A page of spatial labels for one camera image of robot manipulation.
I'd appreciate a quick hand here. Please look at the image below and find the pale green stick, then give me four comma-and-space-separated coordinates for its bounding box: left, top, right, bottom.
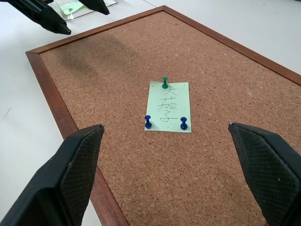
143, 81, 193, 134

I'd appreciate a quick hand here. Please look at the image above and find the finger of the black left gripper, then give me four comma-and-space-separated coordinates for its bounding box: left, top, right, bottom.
77, 0, 111, 16
0, 0, 71, 36

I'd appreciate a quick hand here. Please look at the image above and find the wood-framed cork board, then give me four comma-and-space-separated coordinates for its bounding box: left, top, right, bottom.
25, 6, 301, 226

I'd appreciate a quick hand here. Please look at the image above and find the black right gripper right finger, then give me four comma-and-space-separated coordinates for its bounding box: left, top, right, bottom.
228, 122, 301, 226

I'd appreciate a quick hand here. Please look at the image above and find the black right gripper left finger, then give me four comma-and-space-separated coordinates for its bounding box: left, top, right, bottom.
0, 124, 105, 226

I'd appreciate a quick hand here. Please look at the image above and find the clear acrylic tray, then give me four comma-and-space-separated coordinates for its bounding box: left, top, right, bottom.
53, 0, 118, 22

